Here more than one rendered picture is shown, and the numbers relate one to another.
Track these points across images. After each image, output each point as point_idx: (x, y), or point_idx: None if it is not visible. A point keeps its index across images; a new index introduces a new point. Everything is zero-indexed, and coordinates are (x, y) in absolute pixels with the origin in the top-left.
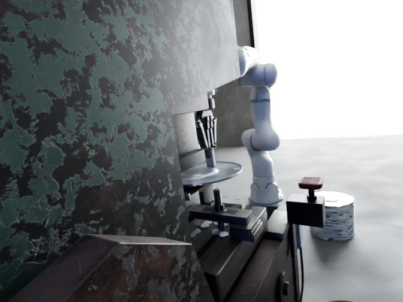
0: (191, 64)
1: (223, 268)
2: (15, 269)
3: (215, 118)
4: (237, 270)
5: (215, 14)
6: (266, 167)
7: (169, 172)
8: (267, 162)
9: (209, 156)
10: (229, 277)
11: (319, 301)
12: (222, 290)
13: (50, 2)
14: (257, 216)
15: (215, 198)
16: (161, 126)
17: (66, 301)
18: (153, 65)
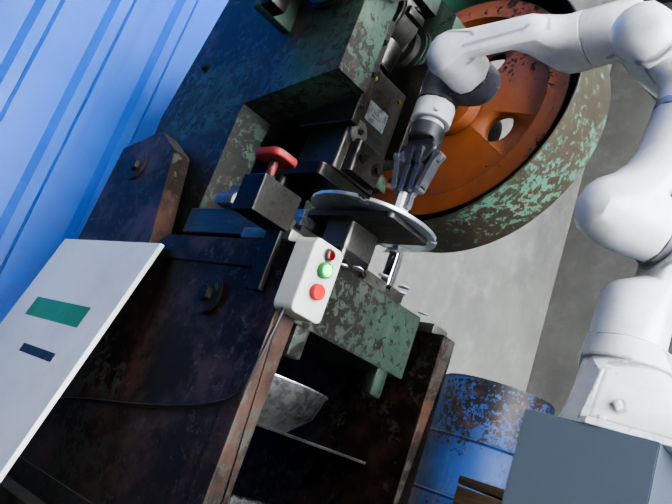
0: (274, 74)
1: (197, 208)
2: None
3: (436, 152)
4: (204, 225)
5: (324, 28)
6: (598, 301)
7: (221, 137)
8: (607, 286)
9: (394, 204)
10: (196, 221)
11: None
12: (187, 222)
13: (221, 72)
14: None
15: None
16: (232, 112)
17: (148, 137)
18: (246, 82)
